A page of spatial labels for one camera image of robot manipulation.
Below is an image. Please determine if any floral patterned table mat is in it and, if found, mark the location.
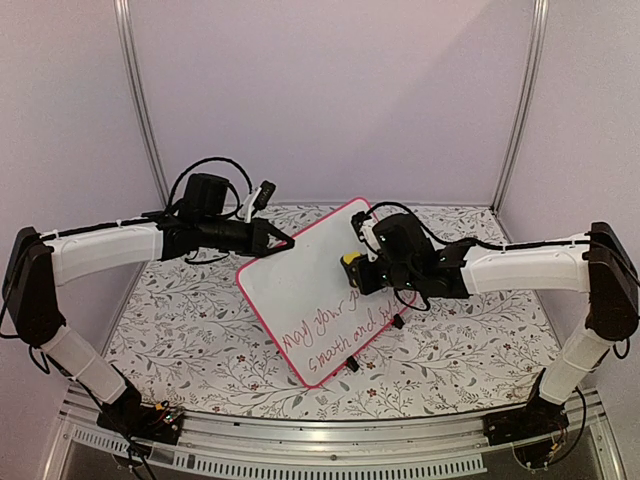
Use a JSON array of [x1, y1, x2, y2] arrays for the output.
[[97, 203, 566, 420]]

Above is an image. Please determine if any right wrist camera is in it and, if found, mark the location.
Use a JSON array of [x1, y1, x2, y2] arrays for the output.
[[351, 211, 381, 262]]

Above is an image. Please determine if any right aluminium frame post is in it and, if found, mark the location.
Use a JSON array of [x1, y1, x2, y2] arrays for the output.
[[491, 0, 549, 216]]

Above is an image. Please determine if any aluminium front rail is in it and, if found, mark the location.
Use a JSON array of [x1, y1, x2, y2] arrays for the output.
[[43, 388, 630, 479]]

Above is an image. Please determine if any yellow whiteboard eraser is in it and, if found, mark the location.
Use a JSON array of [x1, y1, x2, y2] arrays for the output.
[[340, 252, 367, 268]]

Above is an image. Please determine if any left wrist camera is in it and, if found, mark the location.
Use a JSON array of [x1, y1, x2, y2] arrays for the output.
[[237, 180, 276, 223]]

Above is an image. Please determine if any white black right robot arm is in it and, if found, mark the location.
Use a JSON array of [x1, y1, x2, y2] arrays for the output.
[[341, 206, 639, 436]]

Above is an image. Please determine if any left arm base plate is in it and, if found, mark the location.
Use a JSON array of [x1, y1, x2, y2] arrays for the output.
[[97, 404, 185, 445]]

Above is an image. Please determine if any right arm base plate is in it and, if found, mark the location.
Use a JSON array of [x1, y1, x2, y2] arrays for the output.
[[482, 401, 569, 446]]

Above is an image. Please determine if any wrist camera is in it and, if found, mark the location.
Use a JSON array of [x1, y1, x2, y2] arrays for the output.
[[237, 180, 276, 223], [351, 211, 381, 262]]

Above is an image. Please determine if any left aluminium frame post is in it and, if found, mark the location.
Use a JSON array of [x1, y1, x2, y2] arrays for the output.
[[113, 0, 170, 205]]

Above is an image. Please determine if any black right stand foot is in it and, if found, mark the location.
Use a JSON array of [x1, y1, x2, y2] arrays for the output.
[[392, 314, 405, 330]]

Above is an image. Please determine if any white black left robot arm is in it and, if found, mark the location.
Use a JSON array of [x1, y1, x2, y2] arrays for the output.
[[1, 156, 295, 435]]

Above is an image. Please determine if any black left stand foot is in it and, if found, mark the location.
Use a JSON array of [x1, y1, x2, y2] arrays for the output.
[[346, 356, 360, 372]]

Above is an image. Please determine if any pink framed whiteboard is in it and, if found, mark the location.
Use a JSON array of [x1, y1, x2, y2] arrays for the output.
[[236, 197, 418, 388]]

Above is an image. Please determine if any aluminium frame post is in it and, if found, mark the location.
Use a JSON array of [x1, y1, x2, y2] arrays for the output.
[[113, 0, 170, 205], [491, 0, 549, 216]]

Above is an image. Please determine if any black stand foot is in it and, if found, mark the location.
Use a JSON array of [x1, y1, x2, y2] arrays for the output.
[[392, 314, 405, 330], [346, 356, 360, 372]]

